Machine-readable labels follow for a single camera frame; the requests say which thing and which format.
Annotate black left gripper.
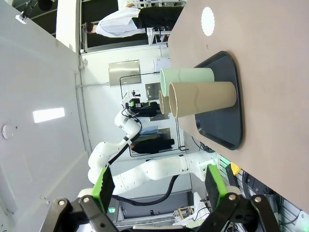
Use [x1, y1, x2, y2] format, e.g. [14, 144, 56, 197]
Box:
[139, 101, 159, 117]

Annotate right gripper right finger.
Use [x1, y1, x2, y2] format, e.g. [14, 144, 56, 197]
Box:
[204, 164, 281, 232]

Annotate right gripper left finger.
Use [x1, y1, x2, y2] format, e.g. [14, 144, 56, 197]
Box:
[48, 165, 116, 232]

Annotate brown tall cup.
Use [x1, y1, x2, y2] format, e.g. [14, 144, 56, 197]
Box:
[168, 81, 237, 119]
[158, 90, 172, 115]

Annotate pale green tall cup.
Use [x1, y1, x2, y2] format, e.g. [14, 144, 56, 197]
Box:
[159, 67, 215, 97]

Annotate white scalloped paper coaster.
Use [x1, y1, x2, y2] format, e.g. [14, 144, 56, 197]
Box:
[201, 6, 215, 37]

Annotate white notice sheet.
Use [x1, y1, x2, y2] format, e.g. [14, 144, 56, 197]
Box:
[154, 57, 171, 71]

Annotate black plastic serving tray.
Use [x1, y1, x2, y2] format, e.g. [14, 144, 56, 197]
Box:
[194, 50, 243, 151]

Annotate person white shirt black trousers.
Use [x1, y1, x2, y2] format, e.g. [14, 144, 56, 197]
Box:
[83, 6, 185, 39]

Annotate ceiling light panel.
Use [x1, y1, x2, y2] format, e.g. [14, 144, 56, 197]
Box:
[32, 107, 66, 123]

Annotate round white smoke detector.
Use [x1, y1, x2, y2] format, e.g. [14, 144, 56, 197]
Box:
[1, 124, 14, 140]

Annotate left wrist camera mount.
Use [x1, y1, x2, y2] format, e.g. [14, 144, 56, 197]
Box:
[125, 90, 142, 109]

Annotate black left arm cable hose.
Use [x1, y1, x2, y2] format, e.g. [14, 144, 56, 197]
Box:
[106, 118, 180, 206]

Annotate metal wall panel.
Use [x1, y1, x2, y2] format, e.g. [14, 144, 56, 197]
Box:
[108, 59, 141, 87]

